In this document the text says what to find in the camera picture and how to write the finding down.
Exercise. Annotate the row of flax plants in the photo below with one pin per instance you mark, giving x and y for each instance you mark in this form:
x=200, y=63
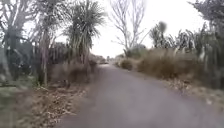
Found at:
x=193, y=43

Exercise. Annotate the grass patch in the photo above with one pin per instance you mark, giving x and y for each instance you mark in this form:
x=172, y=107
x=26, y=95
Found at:
x=8, y=100

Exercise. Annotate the group of thin trees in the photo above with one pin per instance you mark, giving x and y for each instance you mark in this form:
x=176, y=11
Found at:
x=26, y=36

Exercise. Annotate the grey asphalt path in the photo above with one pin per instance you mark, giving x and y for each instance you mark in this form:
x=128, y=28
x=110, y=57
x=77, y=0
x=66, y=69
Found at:
x=133, y=103

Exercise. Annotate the bare tree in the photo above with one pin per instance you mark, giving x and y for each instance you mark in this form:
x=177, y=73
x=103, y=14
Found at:
x=128, y=23

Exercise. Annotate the leaf litter ground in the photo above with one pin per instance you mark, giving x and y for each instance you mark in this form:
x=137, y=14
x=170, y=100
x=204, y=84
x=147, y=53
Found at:
x=53, y=103

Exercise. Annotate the tall cabbage tree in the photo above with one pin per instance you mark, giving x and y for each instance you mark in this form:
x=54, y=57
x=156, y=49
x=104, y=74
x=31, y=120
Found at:
x=85, y=26

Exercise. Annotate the leaf litter strip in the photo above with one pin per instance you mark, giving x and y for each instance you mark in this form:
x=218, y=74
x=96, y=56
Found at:
x=196, y=91

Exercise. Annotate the row of brown bushes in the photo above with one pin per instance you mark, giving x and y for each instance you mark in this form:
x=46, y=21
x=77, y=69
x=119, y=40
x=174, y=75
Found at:
x=160, y=63

